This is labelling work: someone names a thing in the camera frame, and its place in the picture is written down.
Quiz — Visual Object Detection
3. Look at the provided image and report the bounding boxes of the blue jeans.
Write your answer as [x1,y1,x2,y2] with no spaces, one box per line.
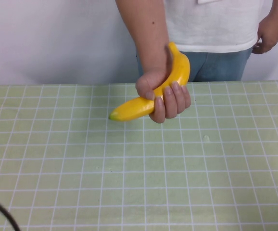
[136,46,253,83]

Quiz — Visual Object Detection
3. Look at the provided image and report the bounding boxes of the black camera cable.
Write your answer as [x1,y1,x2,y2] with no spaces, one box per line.
[0,192,22,231]

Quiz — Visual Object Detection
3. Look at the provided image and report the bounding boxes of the white t-shirt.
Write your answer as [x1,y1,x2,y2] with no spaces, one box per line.
[164,0,278,54]

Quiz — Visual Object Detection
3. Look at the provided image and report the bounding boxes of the person's right hand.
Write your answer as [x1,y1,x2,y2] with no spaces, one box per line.
[135,69,192,124]

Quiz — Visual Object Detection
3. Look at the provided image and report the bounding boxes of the green checked tablecloth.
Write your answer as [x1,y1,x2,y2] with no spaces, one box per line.
[0,79,278,231]

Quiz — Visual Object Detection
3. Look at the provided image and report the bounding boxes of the person's left hand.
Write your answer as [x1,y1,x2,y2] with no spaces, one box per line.
[252,16,278,54]

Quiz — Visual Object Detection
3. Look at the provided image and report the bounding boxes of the person's right forearm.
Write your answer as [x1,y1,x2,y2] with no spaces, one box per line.
[114,0,171,81]

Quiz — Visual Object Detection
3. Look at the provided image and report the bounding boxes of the yellow plastic banana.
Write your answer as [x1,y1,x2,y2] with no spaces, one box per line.
[108,41,191,122]

